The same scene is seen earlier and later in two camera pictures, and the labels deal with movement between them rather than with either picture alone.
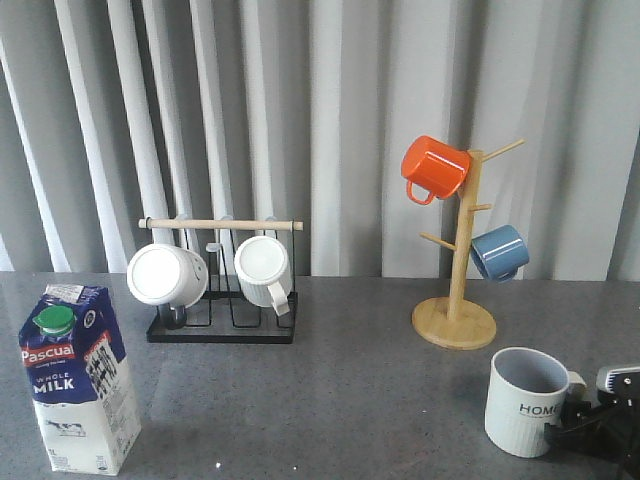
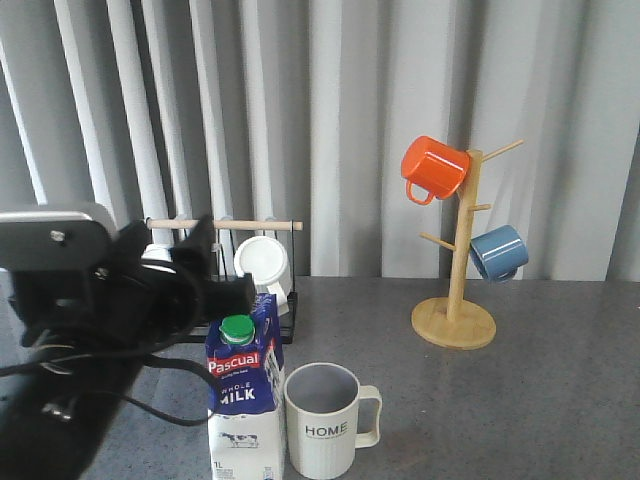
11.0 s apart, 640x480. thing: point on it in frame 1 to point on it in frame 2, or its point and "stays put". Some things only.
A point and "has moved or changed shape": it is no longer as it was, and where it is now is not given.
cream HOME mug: x=527 y=391 to x=321 y=412
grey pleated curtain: x=117 y=110 stays put
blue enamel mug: x=500 y=252 stays put
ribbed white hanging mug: x=264 y=272 stays put
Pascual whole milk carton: x=80 y=380 has moved or changed shape
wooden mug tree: x=447 y=323 stays put
